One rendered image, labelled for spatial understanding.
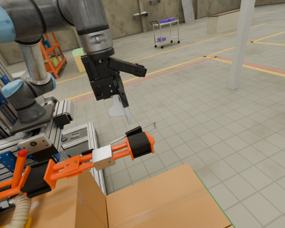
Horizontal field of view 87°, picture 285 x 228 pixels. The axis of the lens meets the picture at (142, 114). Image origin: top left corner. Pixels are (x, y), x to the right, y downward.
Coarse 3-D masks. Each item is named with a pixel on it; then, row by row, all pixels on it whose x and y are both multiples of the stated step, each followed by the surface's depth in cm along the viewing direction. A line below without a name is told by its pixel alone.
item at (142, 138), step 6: (144, 132) 57; (126, 138) 55; (132, 138) 55; (138, 138) 54; (144, 138) 54; (132, 144) 52; (138, 144) 52; (144, 144) 51; (150, 144) 52; (132, 150) 51; (138, 150) 53; (144, 150) 53; (150, 150) 54; (132, 156) 51; (138, 156) 53
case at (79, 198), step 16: (80, 176) 66; (48, 192) 60; (64, 192) 59; (80, 192) 60; (96, 192) 81; (32, 208) 56; (48, 208) 55; (64, 208) 53; (80, 208) 56; (96, 208) 73; (0, 224) 53; (32, 224) 51; (48, 224) 50; (64, 224) 49; (80, 224) 52; (96, 224) 67
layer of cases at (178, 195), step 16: (160, 176) 101; (176, 176) 99; (192, 176) 97; (128, 192) 95; (144, 192) 94; (160, 192) 92; (176, 192) 90; (192, 192) 89; (208, 192) 87; (112, 208) 89; (128, 208) 88; (144, 208) 86; (160, 208) 85; (176, 208) 83; (192, 208) 82; (208, 208) 80; (112, 224) 82; (128, 224) 81; (144, 224) 80; (160, 224) 78; (176, 224) 77; (192, 224) 76; (208, 224) 75; (224, 224) 74
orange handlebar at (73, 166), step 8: (120, 144) 55; (120, 152) 52; (128, 152) 52; (72, 160) 52; (80, 160) 53; (56, 168) 52; (64, 168) 50; (72, 168) 49; (80, 168) 50; (88, 168) 50; (56, 176) 49; (64, 176) 49; (72, 176) 50; (0, 184) 49; (8, 184) 49; (0, 192) 47; (8, 192) 46; (16, 192) 47
